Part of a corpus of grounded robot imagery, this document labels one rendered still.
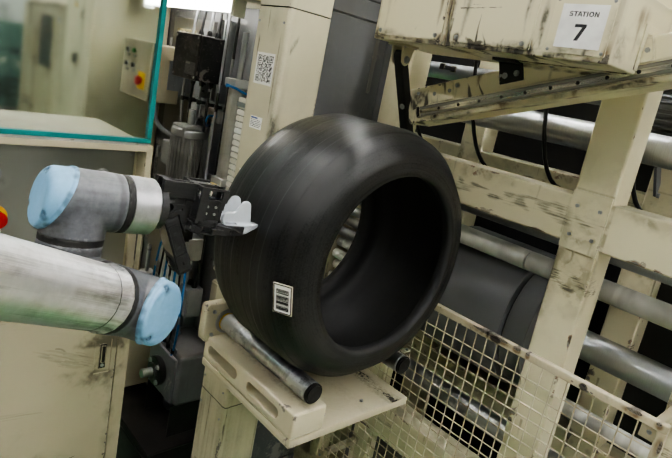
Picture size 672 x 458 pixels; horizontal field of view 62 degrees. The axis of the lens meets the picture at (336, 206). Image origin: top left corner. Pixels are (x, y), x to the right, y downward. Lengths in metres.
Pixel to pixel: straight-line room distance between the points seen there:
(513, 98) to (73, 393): 1.34
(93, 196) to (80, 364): 0.86
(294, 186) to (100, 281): 0.43
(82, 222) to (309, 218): 0.37
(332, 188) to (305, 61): 0.46
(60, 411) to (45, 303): 1.07
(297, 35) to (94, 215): 0.70
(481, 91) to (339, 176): 0.54
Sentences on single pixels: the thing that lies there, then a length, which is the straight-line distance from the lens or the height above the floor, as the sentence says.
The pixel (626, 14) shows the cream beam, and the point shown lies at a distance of 1.18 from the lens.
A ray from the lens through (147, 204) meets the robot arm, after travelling 0.88.
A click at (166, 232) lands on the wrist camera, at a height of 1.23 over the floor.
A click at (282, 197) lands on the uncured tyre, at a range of 1.02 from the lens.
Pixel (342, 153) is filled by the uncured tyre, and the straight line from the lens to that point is 1.04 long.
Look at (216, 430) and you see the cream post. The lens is 1.67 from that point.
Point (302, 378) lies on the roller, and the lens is 1.20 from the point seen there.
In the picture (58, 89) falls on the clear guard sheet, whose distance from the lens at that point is 1.43.
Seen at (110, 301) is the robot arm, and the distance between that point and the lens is 0.72.
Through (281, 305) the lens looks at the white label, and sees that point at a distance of 1.03.
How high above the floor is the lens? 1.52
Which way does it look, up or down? 13 degrees down
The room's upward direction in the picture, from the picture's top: 11 degrees clockwise
